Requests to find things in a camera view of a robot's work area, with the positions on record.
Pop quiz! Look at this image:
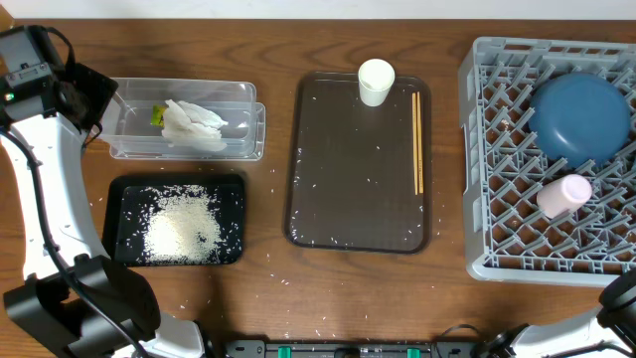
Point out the yellow green snack wrapper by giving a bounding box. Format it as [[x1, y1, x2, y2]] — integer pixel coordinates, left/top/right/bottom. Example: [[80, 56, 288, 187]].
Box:
[[150, 105, 167, 127]]

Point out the pile of white rice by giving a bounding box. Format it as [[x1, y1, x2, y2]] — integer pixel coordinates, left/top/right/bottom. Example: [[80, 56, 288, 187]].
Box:
[[121, 184, 243, 265]]

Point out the cream white cup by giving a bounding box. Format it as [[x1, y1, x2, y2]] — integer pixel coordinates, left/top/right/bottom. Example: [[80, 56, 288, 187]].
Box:
[[358, 59, 396, 107]]

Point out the wooden chopstick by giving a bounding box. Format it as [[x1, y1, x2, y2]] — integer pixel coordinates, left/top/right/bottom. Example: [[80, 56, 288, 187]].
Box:
[[415, 91, 424, 194], [411, 92, 419, 195]]

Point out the pink cup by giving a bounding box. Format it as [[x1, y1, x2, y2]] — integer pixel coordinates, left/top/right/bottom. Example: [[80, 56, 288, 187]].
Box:
[[537, 174, 592, 219]]

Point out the dark blue plate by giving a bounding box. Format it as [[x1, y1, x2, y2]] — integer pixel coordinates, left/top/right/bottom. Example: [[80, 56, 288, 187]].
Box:
[[529, 73, 630, 167]]

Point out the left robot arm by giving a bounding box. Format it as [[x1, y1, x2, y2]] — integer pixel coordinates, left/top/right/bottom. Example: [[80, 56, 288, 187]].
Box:
[[1, 63, 206, 357]]

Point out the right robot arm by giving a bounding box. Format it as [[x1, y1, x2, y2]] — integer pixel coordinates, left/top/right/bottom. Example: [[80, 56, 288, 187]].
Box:
[[472, 270, 635, 358]]

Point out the black waste tray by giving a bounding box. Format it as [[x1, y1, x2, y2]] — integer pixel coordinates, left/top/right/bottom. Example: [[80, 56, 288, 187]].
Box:
[[101, 173, 246, 268]]

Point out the grey dishwasher rack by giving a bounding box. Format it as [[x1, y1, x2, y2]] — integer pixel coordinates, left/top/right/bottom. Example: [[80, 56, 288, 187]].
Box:
[[458, 37, 635, 287]]

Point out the clear plastic bin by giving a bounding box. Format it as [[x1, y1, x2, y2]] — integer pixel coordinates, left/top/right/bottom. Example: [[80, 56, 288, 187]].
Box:
[[99, 78, 265, 161]]

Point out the dark brown serving tray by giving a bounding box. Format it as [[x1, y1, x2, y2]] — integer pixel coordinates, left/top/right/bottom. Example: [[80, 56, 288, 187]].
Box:
[[283, 72, 432, 255]]

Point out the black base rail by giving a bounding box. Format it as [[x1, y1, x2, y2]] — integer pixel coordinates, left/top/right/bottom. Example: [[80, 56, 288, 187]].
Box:
[[221, 339, 496, 358]]

